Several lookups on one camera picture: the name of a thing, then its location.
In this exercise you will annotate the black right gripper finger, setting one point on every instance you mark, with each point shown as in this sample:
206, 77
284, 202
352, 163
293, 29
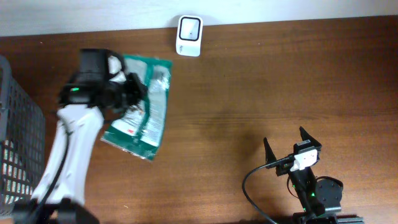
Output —
306, 137
270, 157

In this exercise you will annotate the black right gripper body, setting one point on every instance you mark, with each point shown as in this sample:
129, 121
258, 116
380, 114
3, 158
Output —
285, 169

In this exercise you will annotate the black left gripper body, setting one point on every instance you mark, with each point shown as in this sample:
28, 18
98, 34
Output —
133, 90

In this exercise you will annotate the green wipes packet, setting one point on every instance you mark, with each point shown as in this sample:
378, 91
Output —
141, 129

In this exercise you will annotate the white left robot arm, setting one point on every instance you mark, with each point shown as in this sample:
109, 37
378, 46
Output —
60, 194

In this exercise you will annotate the white barcode scanner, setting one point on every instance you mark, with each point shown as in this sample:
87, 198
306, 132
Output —
189, 35

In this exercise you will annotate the grey plastic mesh basket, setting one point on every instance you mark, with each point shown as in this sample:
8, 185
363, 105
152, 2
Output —
22, 142

